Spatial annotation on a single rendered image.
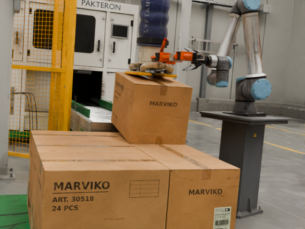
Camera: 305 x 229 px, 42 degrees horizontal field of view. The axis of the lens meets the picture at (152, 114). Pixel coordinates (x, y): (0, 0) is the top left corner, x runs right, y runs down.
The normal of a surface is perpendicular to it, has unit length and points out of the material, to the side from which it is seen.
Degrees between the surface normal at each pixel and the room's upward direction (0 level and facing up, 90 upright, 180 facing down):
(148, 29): 80
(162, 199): 90
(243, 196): 90
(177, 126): 97
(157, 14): 72
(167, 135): 97
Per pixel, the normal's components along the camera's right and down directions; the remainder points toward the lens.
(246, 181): 0.64, 0.11
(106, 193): 0.33, 0.11
